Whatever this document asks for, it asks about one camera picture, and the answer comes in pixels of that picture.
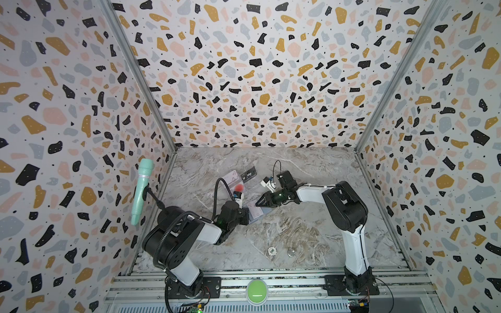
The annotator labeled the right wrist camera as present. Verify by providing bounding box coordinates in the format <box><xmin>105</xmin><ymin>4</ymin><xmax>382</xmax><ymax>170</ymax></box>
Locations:
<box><xmin>260</xmin><ymin>176</ymin><xmax>276</xmax><ymax>192</ymax></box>

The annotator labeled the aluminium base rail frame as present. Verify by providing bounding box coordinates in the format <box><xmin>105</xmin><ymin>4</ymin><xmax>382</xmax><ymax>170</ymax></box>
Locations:
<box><xmin>101</xmin><ymin>267</ymin><xmax>445</xmax><ymax>312</ymax></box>

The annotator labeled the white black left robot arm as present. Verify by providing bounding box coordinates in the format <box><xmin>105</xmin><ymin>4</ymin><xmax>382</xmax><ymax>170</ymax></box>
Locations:
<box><xmin>142</xmin><ymin>201</ymin><xmax>249</xmax><ymax>292</ymax></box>

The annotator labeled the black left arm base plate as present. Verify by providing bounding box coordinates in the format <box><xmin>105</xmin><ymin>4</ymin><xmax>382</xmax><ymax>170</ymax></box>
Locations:
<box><xmin>164</xmin><ymin>275</ymin><xmax>222</xmax><ymax>299</ymax></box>

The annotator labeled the aluminium left corner post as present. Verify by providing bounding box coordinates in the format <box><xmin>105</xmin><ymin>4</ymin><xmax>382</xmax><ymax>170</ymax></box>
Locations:
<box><xmin>97</xmin><ymin>0</ymin><xmax>177</xmax><ymax>153</ymax></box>

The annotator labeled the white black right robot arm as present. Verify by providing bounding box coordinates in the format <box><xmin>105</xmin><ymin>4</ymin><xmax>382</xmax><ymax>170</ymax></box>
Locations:
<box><xmin>255</xmin><ymin>171</ymin><xmax>374</xmax><ymax>295</ymax></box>

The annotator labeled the clear acrylic card box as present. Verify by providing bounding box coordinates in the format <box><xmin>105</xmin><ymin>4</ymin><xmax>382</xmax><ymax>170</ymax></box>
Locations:
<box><xmin>223</xmin><ymin>166</ymin><xmax>260</xmax><ymax>202</ymax></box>

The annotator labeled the white floral credit card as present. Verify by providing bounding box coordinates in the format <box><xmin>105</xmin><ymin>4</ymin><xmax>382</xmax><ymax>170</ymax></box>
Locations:
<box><xmin>248</xmin><ymin>204</ymin><xmax>264</xmax><ymax>220</ymax></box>

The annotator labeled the mint green microphone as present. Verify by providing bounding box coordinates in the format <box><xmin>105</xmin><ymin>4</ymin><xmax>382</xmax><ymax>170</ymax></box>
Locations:
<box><xmin>130</xmin><ymin>159</ymin><xmax>155</xmax><ymax>226</ymax></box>

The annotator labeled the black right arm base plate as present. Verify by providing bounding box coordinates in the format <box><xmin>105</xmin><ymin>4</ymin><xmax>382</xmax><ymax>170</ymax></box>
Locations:
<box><xmin>323</xmin><ymin>273</ymin><xmax>380</xmax><ymax>296</ymax></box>

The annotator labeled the black microphone stand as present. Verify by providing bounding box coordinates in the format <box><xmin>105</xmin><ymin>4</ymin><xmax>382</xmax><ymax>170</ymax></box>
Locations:
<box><xmin>143</xmin><ymin>185</ymin><xmax>184</xmax><ymax>230</ymax></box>

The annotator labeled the green push button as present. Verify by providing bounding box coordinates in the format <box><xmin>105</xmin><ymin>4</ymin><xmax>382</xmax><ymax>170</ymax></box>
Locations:
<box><xmin>246</xmin><ymin>279</ymin><xmax>268</xmax><ymax>306</ymax></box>

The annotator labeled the red circle credit card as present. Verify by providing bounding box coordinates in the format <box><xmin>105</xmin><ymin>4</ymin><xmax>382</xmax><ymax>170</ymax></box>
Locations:
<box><xmin>234</xmin><ymin>184</ymin><xmax>245</xmax><ymax>194</ymax></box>

